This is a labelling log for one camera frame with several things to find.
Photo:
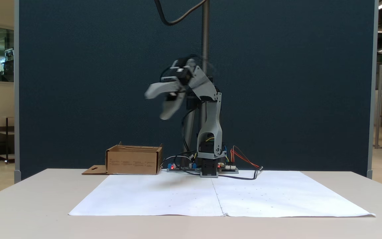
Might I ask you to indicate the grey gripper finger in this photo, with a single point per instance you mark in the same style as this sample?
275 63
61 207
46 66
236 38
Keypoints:
172 108
159 89

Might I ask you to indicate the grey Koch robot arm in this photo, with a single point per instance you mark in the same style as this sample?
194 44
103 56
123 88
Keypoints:
209 126

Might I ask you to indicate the blue power circuit board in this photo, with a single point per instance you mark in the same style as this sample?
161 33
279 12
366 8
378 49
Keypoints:
177 167

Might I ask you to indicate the dark blue partition panel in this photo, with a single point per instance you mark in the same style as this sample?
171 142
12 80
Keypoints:
95 83

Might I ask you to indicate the brown cardboard box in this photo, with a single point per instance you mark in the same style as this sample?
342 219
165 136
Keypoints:
133 162

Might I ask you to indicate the motor controller circuit board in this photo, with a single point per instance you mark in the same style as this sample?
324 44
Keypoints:
230 170

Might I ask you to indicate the white paper sheet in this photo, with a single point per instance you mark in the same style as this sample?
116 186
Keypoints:
144 196

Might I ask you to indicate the black shelf cart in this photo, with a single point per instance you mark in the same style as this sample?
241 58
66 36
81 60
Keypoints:
7 139

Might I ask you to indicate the metal camera stand, black clamp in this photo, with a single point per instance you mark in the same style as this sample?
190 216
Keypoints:
205 33

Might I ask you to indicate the framed wall window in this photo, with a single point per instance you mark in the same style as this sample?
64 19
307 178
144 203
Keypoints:
3 54

